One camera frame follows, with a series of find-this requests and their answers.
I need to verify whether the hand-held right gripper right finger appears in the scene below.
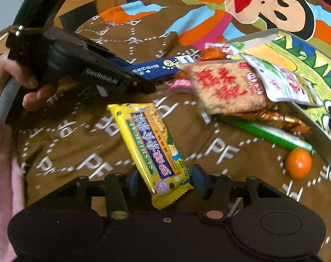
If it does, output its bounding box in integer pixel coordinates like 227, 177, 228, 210
191, 164, 283, 221

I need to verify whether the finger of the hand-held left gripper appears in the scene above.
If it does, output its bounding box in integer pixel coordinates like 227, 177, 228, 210
73, 32, 134, 71
127, 71, 156, 95

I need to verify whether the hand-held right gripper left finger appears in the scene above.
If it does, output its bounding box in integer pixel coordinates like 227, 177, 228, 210
55, 166, 140, 221

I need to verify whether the blue snack packet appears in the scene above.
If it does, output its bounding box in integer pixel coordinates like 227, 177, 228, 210
127, 55, 200, 81

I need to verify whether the yellow biscuit packet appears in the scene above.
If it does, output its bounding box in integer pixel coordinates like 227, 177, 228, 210
107, 102, 196, 210

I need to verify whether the clear rice cracker packet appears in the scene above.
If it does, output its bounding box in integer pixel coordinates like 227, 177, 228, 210
182, 60, 278, 115

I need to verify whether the gold snack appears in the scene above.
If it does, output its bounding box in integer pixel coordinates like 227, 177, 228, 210
228, 109, 312, 134

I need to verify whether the small orange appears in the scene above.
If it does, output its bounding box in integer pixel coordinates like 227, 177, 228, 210
284, 148, 313, 180

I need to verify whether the metal tray with cartoon print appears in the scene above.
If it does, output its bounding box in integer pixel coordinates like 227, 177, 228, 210
225, 28, 331, 175

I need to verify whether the person's left forearm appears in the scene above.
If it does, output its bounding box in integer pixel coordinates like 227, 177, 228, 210
0, 123, 27, 262

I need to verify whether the person's left hand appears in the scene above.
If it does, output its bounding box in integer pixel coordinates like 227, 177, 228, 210
0, 54, 57, 112

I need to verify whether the red white snack packet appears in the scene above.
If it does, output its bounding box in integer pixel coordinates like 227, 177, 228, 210
168, 71, 193, 92

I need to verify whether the printed blanket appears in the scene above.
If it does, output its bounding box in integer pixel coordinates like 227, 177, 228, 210
15, 0, 331, 252

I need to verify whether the orange red snack packet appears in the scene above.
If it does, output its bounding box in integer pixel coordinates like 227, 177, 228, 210
198, 42, 246, 62

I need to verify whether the green sausage stick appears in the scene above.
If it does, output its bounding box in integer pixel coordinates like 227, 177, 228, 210
217, 115, 316, 155

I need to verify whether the white green snack packet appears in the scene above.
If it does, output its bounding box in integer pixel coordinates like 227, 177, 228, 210
240, 53, 324, 107

